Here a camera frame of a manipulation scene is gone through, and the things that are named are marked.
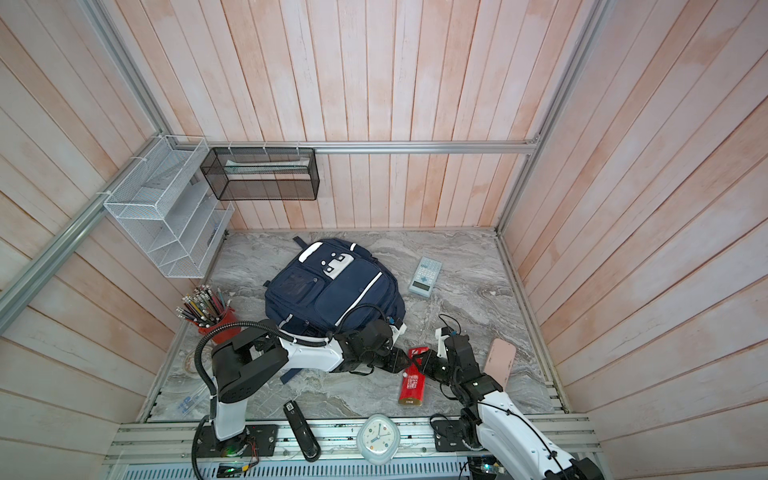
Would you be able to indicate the grey calculator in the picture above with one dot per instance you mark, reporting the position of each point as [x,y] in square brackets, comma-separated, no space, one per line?
[425,277]

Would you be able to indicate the aluminium frame rail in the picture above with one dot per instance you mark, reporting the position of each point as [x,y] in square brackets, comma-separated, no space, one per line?
[374,147]

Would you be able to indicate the white round clock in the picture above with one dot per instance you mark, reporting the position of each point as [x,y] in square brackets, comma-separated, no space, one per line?
[378,439]

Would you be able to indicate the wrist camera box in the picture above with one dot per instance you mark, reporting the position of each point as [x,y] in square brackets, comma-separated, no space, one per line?
[441,335]
[397,332]

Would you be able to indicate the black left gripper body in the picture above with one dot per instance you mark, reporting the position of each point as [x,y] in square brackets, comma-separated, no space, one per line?
[387,359]

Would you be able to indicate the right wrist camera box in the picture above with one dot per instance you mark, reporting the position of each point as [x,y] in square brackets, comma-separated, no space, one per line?
[441,335]

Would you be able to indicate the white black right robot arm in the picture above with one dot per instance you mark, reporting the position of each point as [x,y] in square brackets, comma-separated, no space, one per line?
[489,419]

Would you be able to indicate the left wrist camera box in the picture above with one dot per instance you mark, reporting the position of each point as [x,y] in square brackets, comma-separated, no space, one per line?
[397,332]

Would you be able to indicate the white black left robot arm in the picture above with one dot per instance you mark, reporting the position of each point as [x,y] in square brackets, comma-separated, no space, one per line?
[235,360]

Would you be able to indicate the navy blue student backpack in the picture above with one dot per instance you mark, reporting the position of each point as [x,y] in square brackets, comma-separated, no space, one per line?
[332,286]

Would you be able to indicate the black wire mesh basket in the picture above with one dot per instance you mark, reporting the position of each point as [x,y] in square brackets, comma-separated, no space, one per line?
[262,173]

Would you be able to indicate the white wire mesh shelf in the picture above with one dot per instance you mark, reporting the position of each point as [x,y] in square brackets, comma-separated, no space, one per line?
[168,208]

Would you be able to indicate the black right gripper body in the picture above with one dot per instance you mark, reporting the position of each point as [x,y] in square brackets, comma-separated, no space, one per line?
[440,368]

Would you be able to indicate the bundle of pencils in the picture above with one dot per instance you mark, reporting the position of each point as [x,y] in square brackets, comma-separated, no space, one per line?
[205,307]

